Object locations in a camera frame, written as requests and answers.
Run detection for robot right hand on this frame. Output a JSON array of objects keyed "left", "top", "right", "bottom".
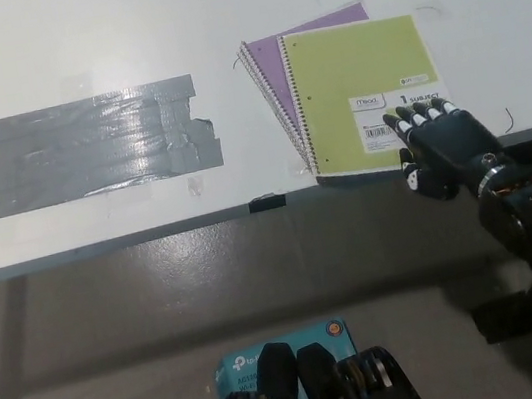
[{"left": 379, "top": 89, "right": 509, "bottom": 213}]

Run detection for green Mead spiral notebook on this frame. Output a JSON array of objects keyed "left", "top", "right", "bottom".
[{"left": 275, "top": 8, "right": 464, "bottom": 190}]

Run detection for robot body black blocks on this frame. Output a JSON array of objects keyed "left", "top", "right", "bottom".
[{"left": 199, "top": 320, "right": 428, "bottom": 399}]

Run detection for teal TP-Link box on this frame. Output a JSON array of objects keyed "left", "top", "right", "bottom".
[{"left": 204, "top": 315, "right": 367, "bottom": 399}]

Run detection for black floor tape patch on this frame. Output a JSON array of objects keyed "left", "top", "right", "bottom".
[{"left": 466, "top": 288, "right": 532, "bottom": 348}]

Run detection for small black tape strip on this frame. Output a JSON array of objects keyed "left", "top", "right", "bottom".
[{"left": 246, "top": 190, "right": 289, "bottom": 214}]

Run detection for purple spiral notebook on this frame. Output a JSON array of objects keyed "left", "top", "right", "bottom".
[{"left": 231, "top": 0, "right": 393, "bottom": 185}]

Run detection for clear tape piece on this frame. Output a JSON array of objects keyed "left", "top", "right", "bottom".
[{"left": 184, "top": 174, "right": 206, "bottom": 199}]

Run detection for thin black wire curl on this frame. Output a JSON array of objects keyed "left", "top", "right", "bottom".
[{"left": 501, "top": 107, "right": 518, "bottom": 135}]

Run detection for grey duct tape patch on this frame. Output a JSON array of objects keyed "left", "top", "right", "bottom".
[{"left": 0, "top": 70, "right": 229, "bottom": 222}]

